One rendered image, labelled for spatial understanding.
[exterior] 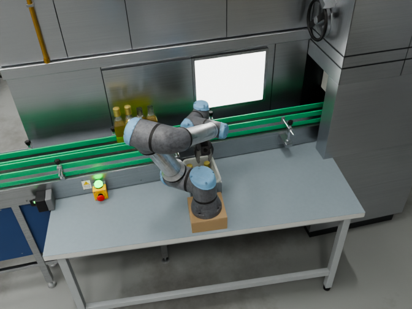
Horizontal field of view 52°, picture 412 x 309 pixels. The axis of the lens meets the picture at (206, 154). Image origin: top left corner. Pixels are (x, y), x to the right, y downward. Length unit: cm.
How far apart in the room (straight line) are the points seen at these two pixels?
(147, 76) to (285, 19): 80
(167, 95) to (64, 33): 61
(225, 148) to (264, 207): 45
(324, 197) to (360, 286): 82
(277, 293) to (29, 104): 182
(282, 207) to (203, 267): 88
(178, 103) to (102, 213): 74
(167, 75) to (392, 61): 116
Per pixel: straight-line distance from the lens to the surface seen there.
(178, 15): 220
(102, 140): 237
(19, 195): 238
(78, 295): 248
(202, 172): 192
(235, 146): 243
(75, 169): 227
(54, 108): 240
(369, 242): 316
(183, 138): 159
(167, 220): 214
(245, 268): 287
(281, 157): 249
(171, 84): 232
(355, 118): 244
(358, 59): 222
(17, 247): 271
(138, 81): 229
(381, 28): 221
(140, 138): 160
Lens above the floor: 234
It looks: 40 degrees down
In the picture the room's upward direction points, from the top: 2 degrees counter-clockwise
